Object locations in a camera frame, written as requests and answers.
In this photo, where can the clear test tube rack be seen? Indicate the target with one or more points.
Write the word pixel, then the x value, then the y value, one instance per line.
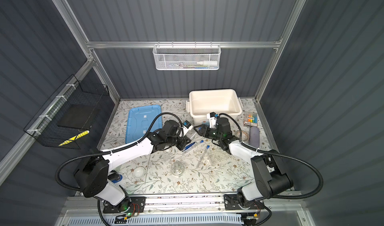
pixel 217 158

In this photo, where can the grey eyeglass case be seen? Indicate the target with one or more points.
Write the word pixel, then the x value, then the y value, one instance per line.
pixel 254 139

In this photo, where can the blue black small device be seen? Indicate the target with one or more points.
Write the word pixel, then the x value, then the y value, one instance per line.
pixel 115 177

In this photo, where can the blue plastic bin lid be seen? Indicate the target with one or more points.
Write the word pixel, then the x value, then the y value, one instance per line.
pixel 139 120

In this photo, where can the black wire wall basket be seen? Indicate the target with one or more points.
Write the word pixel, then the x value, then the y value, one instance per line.
pixel 43 126

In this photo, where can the white bottle in basket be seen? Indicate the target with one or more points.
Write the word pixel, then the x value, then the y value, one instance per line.
pixel 208 63

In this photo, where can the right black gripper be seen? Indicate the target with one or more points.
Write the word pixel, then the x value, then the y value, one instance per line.
pixel 204 127

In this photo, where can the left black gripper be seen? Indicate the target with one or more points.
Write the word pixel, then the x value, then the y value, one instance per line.
pixel 184 140

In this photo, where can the yellow black striped item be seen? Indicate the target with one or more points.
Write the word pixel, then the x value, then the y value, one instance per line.
pixel 68 141

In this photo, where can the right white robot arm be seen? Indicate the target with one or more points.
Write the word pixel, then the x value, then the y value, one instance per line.
pixel 270 174

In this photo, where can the clear tape roll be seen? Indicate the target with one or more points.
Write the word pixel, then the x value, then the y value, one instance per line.
pixel 244 136

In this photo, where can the white round dish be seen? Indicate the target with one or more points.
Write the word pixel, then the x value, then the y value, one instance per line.
pixel 139 172

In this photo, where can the blue capped test tube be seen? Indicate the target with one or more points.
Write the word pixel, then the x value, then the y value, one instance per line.
pixel 198 143
pixel 200 162

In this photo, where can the blue plastic tweezers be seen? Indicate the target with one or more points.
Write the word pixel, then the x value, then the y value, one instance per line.
pixel 189 147

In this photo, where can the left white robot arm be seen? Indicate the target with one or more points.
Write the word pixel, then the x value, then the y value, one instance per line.
pixel 92 172

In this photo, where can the colourful marker pack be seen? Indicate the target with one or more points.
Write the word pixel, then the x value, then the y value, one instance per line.
pixel 250 119

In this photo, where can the white plastic storage bin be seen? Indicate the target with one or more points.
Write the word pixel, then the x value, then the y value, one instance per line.
pixel 201 103

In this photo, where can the black pad in basket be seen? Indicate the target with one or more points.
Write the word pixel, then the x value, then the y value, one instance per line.
pixel 79 117

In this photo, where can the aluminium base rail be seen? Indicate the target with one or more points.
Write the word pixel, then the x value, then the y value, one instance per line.
pixel 141 204

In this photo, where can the white wire mesh basket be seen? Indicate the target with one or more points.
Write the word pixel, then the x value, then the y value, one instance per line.
pixel 185 59

